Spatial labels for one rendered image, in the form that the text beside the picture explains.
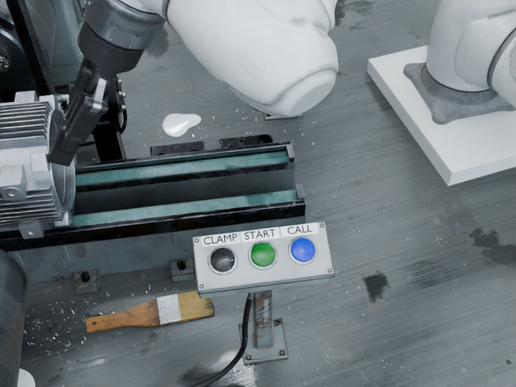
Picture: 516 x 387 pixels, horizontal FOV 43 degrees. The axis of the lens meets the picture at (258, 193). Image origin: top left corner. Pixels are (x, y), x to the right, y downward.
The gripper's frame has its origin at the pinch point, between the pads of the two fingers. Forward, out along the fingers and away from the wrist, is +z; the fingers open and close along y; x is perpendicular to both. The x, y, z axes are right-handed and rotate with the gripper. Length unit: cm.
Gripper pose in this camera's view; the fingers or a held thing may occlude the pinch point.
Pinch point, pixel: (66, 143)
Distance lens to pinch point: 92.0
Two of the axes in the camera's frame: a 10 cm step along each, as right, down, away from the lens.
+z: -4.8, 6.2, 6.2
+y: 1.4, 7.6, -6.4
